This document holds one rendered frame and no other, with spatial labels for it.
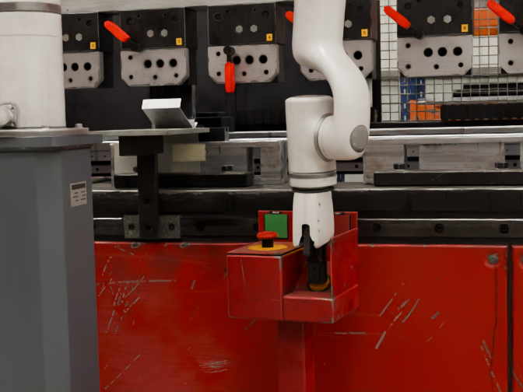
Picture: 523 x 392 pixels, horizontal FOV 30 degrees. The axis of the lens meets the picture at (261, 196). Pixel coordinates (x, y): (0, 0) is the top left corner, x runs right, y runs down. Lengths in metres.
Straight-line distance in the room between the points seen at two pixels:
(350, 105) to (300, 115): 0.10
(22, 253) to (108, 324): 0.65
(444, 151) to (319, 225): 0.42
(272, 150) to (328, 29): 0.45
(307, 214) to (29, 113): 0.51
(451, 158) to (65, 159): 0.85
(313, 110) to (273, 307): 0.36
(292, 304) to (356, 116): 0.35
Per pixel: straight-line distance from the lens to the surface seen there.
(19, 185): 1.48
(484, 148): 2.01
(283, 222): 1.87
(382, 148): 2.03
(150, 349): 2.09
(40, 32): 1.52
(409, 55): 2.01
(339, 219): 1.83
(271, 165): 2.08
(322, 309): 1.71
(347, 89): 1.64
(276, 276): 1.72
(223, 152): 2.10
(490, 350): 1.94
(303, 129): 1.68
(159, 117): 2.12
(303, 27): 1.70
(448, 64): 2.00
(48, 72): 1.52
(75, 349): 1.54
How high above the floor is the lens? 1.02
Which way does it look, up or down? 5 degrees down
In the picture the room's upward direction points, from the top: 1 degrees counter-clockwise
